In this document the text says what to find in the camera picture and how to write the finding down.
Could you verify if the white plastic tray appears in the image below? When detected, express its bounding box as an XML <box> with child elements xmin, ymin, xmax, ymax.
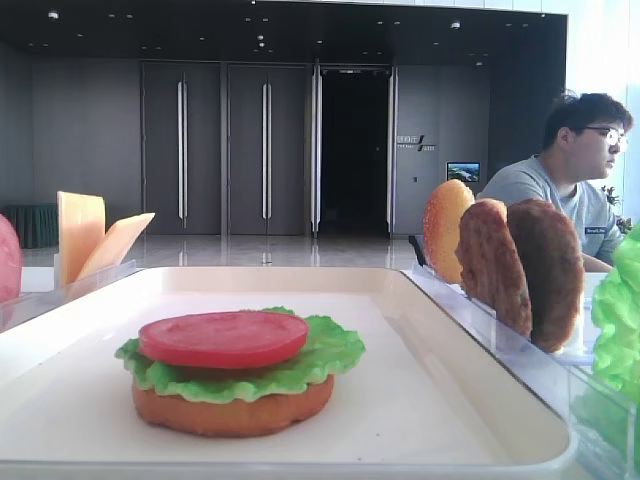
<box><xmin>1</xmin><ymin>267</ymin><xmax>578</xmax><ymax>479</ymax></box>

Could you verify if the clear acrylic left rack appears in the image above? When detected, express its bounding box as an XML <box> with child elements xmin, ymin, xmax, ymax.
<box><xmin>1</xmin><ymin>260</ymin><xmax>137</xmax><ymax>332</ymax></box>

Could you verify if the red tomato slice on burger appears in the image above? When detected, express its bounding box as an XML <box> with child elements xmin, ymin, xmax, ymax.
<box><xmin>138</xmin><ymin>310</ymin><xmax>310</xmax><ymax>369</ymax></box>

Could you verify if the upright yellow cheese slice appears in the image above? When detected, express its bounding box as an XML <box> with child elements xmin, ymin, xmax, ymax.
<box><xmin>57</xmin><ymin>191</ymin><xmax>105</xmax><ymax>286</ymax></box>

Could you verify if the bottom burger bun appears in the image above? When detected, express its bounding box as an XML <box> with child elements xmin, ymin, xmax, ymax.
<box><xmin>131</xmin><ymin>375</ymin><xmax>334</xmax><ymax>438</ymax></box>

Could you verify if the green lettuce pile in rack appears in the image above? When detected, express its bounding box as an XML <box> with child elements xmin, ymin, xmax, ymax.
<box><xmin>573</xmin><ymin>227</ymin><xmax>639</xmax><ymax>473</ymax></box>

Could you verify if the clear acrylic rack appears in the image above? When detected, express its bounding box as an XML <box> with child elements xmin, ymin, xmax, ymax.
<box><xmin>1</xmin><ymin>260</ymin><xmax>137</xmax><ymax>332</ymax></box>
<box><xmin>406</xmin><ymin>264</ymin><xmax>639</xmax><ymax>479</ymax></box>

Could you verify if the leaning orange cheese slice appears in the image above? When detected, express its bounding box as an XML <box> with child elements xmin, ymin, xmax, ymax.
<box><xmin>76</xmin><ymin>213</ymin><xmax>155</xmax><ymax>281</ymax></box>

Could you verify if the seated man with glasses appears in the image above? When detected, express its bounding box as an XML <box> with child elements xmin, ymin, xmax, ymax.
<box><xmin>479</xmin><ymin>93</ymin><xmax>633</xmax><ymax>272</ymax></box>

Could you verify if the sesame bun right rack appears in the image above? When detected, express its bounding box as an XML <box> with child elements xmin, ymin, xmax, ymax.
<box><xmin>423</xmin><ymin>179</ymin><xmax>475</xmax><ymax>284</ymax></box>

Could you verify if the green potted plant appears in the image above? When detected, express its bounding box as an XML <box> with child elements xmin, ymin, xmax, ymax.
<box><xmin>601</xmin><ymin>186</ymin><xmax>620</xmax><ymax>206</ymax></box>

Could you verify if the brown meat patty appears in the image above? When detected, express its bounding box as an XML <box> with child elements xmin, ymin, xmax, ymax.
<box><xmin>507</xmin><ymin>199</ymin><xmax>585</xmax><ymax>353</ymax></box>
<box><xmin>456</xmin><ymin>199</ymin><xmax>532</xmax><ymax>338</ymax></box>

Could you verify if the dark double door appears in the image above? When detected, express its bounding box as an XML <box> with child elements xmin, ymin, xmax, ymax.
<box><xmin>141</xmin><ymin>62</ymin><xmax>310</xmax><ymax>236</ymax></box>

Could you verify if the green lettuce leaf on burger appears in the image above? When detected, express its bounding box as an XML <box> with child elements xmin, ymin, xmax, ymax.
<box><xmin>115</xmin><ymin>307</ymin><xmax>366</xmax><ymax>404</ymax></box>

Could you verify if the clear acrylic right rack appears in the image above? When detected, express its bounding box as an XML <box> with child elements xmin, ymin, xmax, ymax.
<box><xmin>406</xmin><ymin>264</ymin><xmax>639</xmax><ymax>479</ymax></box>

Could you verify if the small wall screen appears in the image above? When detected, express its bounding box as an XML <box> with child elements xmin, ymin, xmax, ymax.
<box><xmin>446</xmin><ymin>162</ymin><xmax>480</xmax><ymax>183</ymax></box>

